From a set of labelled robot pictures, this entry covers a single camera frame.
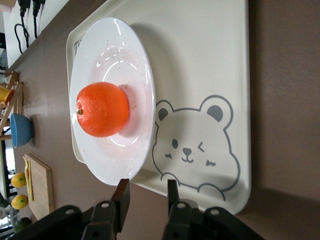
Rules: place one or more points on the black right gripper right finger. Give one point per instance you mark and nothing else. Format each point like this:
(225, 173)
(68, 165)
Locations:
(177, 215)

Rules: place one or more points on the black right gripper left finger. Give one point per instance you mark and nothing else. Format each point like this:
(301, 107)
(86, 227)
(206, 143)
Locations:
(122, 205)

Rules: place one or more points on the orange fruit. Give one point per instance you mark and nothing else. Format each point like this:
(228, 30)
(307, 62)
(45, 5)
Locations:
(102, 110)

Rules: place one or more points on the white round plate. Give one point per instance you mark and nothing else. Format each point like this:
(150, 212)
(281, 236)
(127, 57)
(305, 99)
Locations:
(112, 62)

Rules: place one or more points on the wooden cutting board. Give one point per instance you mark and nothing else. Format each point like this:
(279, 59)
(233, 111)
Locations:
(41, 190)

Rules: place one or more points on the yellow plastic knife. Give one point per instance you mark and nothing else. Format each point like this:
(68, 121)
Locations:
(30, 187)

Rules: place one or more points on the dark green avocado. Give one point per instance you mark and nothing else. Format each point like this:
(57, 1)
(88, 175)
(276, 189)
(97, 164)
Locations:
(22, 225)

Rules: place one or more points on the yellow plastic fork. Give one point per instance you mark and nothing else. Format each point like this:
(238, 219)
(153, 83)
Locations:
(25, 170)

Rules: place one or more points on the yellow lemon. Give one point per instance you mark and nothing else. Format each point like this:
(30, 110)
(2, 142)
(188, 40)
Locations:
(19, 202)
(18, 180)

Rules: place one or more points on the blue bowl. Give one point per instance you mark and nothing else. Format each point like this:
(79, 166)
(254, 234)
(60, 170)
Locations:
(21, 130)

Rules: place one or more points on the wooden cup rack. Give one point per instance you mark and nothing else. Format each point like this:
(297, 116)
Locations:
(19, 97)

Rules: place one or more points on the cream bear print tray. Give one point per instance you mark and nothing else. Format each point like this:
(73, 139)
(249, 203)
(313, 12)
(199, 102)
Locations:
(200, 62)

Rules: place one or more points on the yellow cup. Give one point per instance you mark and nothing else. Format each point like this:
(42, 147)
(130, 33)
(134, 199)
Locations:
(6, 94)

